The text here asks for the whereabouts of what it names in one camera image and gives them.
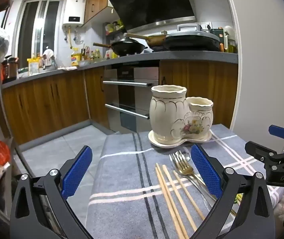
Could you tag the grey pot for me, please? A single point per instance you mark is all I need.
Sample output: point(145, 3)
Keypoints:
point(188, 28)

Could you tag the wooden chopstick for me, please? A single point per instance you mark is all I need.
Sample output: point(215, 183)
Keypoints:
point(168, 201)
point(188, 194)
point(179, 196)
point(174, 204)

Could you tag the white wall socket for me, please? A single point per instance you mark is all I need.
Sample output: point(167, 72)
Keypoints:
point(206, 26)

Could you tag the black range hood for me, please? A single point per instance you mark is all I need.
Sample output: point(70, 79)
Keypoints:
point(151, 2)

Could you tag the white water heater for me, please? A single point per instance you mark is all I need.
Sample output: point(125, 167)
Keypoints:
point(74, 11)

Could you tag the dark thermos jug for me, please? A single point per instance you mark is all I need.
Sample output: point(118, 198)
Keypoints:
point(11, 67)

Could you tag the grey plaid tablecloth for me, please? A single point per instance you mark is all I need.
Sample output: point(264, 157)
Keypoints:
point(122, 179)

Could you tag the cream ceramic saucer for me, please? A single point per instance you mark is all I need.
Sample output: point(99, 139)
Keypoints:
point(156, 142)

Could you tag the green jar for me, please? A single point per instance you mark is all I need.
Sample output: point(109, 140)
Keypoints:
point(216, 34)

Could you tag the condiment shelf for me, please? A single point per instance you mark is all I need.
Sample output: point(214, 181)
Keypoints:
point(112, 31)

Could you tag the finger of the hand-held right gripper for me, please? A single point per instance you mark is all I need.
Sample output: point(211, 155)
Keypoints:
point(279, 131)
point(259, 151)

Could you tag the black wok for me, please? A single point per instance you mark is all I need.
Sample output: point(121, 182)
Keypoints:
point(128, 46)

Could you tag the gold fork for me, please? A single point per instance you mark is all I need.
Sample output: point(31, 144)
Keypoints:
point(185, 170)

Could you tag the long wooden base cabinet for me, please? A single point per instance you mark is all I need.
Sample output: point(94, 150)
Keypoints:
point(47, 104)

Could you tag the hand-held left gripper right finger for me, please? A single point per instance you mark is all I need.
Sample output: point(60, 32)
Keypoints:
point(205, 171)

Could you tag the large grey lidded pan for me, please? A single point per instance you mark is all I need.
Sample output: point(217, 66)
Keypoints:
point(191, 41)

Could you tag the steel built-in oven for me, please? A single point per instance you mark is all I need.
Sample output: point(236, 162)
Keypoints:
point(132, 94)

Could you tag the silver fork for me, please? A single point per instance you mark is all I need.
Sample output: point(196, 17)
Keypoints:
point(175, 159)

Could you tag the yellow food packet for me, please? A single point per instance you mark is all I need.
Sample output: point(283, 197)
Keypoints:
point(34, 66)

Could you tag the brown frying pan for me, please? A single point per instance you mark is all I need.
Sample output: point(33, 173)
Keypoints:
point(156, 39)

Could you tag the wooden wall cabinet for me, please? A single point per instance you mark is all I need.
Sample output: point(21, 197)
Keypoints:
point(97, 2)

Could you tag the yellow oil bottle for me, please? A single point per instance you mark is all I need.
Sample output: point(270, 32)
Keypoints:
point(74, 59)

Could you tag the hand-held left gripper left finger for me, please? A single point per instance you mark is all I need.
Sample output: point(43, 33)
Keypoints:
point(78, 171)

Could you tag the row of condiment bottles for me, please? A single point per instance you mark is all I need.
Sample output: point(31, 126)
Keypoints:
point(92, 54)

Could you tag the cream floral ceramic utensil holder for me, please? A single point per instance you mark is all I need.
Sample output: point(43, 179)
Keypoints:
point(166, 114)

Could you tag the grey kitchen countertop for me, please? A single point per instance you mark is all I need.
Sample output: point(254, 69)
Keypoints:
point(181, 57)

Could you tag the white electric kettle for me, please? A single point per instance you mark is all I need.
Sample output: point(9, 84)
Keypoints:
point(228, 33)

